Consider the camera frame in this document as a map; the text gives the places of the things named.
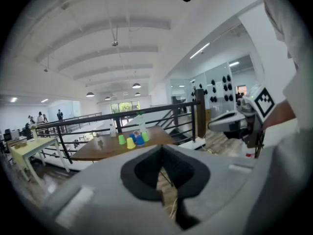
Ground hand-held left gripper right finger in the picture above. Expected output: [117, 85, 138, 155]
[161, 144, 268, 231]

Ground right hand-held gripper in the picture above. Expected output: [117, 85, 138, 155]
[208, 85, 276, 148]

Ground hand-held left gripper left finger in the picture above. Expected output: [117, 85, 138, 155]
[42, 144, 182, 235]

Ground person's right forearm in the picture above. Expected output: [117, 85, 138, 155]
[262, 98, 297, 132]

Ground white base panel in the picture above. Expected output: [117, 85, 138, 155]
[178, 138, 206, 152]

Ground group of black hanging devices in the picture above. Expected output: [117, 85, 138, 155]
[190, 73, 235, 103]

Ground yellow table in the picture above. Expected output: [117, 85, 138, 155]
[9, 136, 71, 182]

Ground person's light shirt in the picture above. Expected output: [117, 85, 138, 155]
[255, 0, 312, 230]

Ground dark wooden post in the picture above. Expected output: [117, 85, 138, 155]
[195, 89, 206, 139]

